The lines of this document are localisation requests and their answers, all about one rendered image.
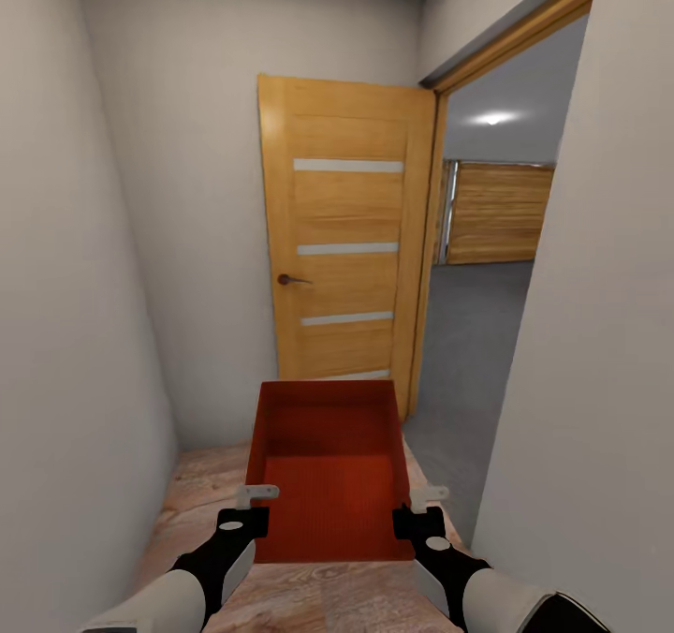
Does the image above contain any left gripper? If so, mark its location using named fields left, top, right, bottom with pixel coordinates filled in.
left=216, top=507, right=270, bottom=538

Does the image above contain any storage box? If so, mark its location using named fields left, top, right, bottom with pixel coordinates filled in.
left=245, top=379, right=417, bottom=564

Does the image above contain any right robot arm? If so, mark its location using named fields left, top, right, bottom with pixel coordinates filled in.
left=392, top=486, right=615, bottom=633

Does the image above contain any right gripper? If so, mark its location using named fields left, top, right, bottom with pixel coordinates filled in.
left=392, top=506, right=446, bottom=546

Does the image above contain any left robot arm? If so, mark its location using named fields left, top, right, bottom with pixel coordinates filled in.
left=75, top=484, right=280, bottom=633

